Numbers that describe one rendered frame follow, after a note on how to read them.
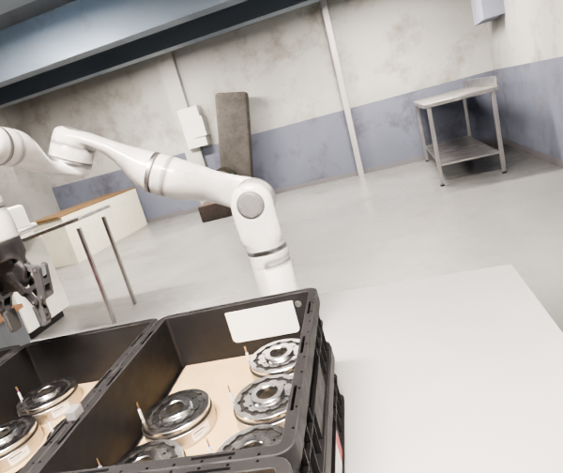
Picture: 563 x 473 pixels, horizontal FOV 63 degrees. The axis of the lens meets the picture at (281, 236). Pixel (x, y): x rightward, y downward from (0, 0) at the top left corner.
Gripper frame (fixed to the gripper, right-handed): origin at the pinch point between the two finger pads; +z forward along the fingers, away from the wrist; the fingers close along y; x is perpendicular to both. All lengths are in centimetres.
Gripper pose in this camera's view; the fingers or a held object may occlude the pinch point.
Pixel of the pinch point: (27, 319)
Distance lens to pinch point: 90.9
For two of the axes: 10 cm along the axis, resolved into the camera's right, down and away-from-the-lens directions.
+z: 2.6, 9.4, 2.3
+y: -9.5, 2.1, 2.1
